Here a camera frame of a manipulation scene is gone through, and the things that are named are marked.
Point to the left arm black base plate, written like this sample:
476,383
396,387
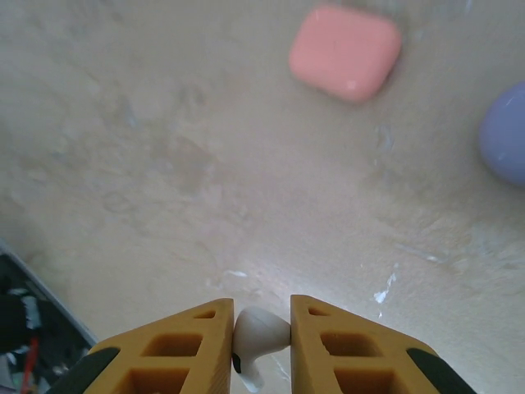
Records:
12,312

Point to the white earbud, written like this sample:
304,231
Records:
258,332

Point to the pink earbud charging case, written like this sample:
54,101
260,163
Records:
344,53

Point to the aluminium mounting rail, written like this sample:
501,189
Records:
61,310

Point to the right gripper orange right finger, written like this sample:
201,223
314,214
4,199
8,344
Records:
305,349

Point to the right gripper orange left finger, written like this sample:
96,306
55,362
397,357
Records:
217,349

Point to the purple round charging case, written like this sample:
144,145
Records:
506,135

